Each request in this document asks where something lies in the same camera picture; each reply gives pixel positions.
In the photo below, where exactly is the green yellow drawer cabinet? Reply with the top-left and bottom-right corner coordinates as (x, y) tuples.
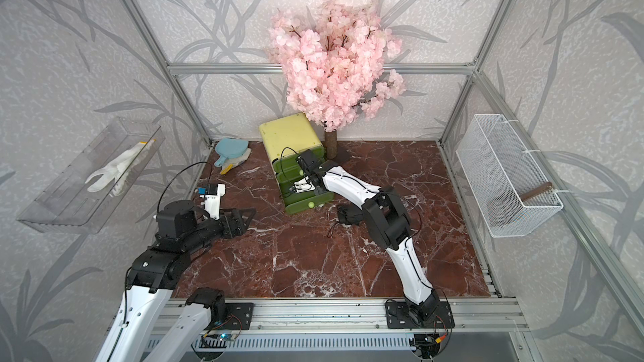
(259, 113), (335, 216)

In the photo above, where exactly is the black umbrella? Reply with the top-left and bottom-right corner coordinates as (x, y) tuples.
(327, 204), (364, 238)

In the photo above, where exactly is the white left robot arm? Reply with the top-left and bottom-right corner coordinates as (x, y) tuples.
(97, 200), (257, 361)

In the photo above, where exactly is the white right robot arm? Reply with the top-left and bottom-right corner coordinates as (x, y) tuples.
(297, 150), (440, 321)

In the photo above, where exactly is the white glove on shelf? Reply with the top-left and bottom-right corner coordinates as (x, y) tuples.
(86, 139), (156, 198)

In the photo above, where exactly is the pink cherry blossom tree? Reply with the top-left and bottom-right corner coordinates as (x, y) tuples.
(268, 0), (406, 159)

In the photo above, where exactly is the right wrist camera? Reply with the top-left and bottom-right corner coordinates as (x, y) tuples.
(289, 179), (315, 194)

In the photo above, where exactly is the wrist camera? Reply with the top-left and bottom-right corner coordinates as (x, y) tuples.
(289, 179), (315, 194)
(197, 184), (226, 220)

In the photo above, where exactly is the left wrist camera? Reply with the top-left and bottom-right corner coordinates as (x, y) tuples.
(197, 184), (226, 220)

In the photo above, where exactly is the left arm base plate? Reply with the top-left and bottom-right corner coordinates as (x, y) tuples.
(214, 303), (255, 331)

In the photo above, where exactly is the clear acrylic wall shelf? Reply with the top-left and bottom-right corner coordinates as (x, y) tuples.
(17, 117), (165, 235)

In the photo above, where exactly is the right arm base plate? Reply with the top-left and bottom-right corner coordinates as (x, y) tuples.
(384, 298), (455, 330)

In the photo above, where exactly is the white wire mesh basket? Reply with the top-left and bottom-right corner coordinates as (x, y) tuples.
(456, 114), (564, 238)

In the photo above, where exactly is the aluminium front rail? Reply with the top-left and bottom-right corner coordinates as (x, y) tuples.
(104, 297), (530, 335)

